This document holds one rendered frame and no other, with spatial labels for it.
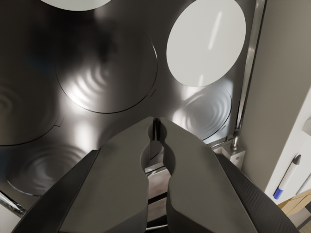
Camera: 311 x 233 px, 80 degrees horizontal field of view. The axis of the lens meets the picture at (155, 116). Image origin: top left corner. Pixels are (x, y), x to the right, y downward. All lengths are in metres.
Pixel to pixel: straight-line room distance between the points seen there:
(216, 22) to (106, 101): 0.15
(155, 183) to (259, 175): 0.21
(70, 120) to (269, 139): 0.30
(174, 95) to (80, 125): 0.12
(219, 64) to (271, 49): 0.08
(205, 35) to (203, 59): 0.03
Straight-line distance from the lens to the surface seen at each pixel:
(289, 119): 0.32
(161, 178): 0.39
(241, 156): 0.42
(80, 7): 0.19
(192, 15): 0.22
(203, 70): 0.24
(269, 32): 0.31
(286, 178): 0.44
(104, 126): 0.24
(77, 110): 0.22
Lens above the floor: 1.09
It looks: 49 degrees down
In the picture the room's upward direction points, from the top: 149 degrees clockwise
